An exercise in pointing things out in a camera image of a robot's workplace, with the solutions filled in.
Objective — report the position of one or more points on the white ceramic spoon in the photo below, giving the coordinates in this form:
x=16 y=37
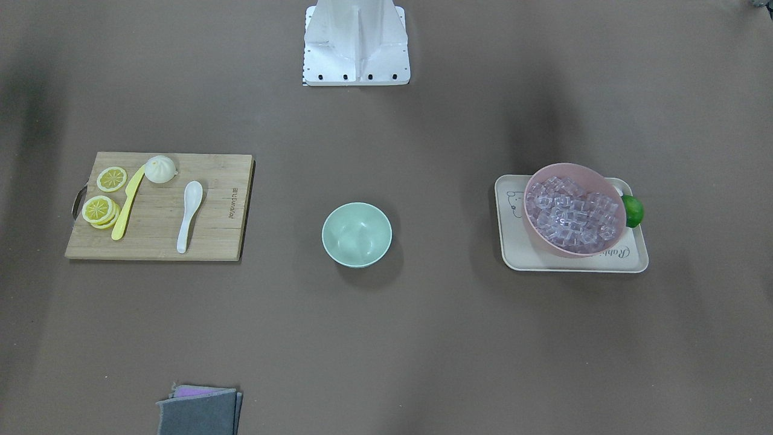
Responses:
x=192 y=199

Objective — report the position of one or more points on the mint green bowl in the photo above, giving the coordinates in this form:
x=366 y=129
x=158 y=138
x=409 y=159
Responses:
x=356 y=235

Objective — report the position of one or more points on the pile of ice cubes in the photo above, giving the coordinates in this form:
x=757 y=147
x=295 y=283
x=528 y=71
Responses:
x=571 y=217

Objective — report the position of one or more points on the pink bowl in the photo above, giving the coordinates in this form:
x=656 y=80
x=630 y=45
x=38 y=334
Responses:
x=588 y=179

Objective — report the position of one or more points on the cream rabbit tray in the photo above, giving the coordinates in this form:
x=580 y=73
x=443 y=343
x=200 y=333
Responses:
x=628 y=256

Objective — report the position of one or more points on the white steamed bun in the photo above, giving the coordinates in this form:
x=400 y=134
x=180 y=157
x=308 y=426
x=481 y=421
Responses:
x=160 y=169

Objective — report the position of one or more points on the green lime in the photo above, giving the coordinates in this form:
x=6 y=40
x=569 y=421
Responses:
x=635 y=211

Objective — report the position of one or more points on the purple cloth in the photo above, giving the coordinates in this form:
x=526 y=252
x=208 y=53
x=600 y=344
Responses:
x=182 y=391

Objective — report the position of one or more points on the yellow plastic knife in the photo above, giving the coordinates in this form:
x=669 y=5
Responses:
x=119 y=228

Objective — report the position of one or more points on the grey folded cloth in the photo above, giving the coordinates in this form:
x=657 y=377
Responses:
x=216 y=414

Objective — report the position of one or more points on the single lemon slice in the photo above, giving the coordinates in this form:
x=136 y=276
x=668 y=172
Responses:
x=112 y=179

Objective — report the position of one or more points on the stacked lemon slices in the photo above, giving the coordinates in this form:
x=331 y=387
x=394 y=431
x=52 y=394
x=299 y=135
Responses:
x=101 y=212

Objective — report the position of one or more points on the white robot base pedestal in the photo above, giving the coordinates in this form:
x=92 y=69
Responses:
x=355 y=43

